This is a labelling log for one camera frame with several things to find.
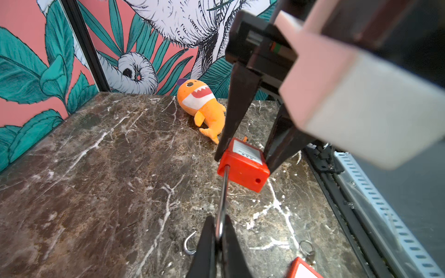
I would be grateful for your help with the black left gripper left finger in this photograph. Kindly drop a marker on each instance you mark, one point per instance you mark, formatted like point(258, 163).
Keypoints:
point(204, 261)

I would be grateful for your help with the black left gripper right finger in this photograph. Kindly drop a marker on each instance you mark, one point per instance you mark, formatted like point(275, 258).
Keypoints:
point(233, 261)

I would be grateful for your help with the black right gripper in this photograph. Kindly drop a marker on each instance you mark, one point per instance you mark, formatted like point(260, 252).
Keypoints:
point(262, 59)

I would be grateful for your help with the red padlock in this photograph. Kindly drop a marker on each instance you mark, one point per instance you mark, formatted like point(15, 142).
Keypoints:
point(244, 165)
point(304, 266)

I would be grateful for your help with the orange shark plush toy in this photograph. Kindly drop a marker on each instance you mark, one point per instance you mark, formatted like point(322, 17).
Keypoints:
point(197, 99)

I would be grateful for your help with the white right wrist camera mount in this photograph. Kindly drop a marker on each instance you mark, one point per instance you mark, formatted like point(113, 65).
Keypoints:
point(355, 100)

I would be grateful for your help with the black corner frame post right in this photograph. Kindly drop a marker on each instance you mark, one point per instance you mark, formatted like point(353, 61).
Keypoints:
point(75, 18)

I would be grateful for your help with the white slotted cable duct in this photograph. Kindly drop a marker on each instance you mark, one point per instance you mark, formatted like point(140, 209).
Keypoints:
point(403, 253)

